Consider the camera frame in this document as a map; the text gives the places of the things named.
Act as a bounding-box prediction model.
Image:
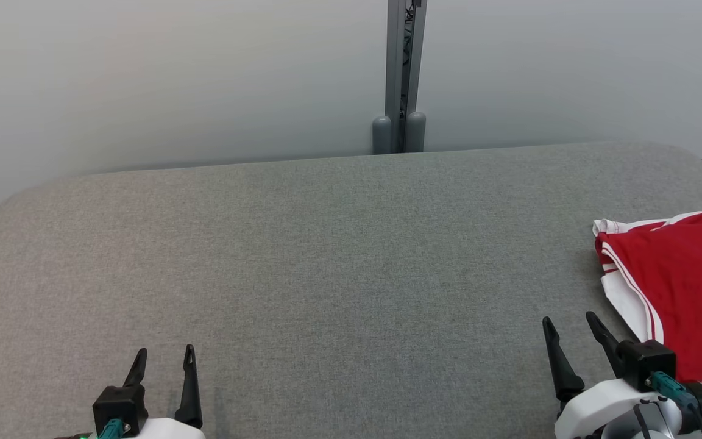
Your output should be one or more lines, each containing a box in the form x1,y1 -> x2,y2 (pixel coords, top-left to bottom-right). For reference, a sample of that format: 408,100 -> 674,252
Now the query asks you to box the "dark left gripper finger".
122,348 -> 148,388
174,344 -> 204,429

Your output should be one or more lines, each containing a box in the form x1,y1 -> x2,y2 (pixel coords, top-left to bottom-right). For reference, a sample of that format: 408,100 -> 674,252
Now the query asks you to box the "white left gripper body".
52,418 -> 207,439

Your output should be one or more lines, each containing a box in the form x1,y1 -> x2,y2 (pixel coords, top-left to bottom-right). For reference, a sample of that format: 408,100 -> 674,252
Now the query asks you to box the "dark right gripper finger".
586,312 -> 623,379
542,316 -> 586,403

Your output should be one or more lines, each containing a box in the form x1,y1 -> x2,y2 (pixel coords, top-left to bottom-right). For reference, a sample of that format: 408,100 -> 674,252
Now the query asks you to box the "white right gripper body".
555,378 -> 702,439

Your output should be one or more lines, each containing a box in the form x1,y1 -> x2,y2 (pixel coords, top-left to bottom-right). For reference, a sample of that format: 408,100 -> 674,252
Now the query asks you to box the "red white basketball jersey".
595,215 -> 702,383

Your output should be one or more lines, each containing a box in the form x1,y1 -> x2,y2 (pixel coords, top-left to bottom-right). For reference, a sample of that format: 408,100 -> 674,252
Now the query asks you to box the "red shorts white trim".
592,211 -> 702,238

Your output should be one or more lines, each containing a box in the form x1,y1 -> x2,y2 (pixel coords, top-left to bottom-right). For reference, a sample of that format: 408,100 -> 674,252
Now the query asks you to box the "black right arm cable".
631,372 -> 702,439

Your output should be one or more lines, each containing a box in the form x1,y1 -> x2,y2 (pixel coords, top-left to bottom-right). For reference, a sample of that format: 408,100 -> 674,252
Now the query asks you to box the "grey cylindrical post foot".
372,115 -> 392,155
405,111 -> 427,153

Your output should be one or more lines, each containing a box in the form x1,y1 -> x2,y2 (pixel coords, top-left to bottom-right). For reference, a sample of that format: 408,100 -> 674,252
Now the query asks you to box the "grey metal partition post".
386,0 -> 428,153

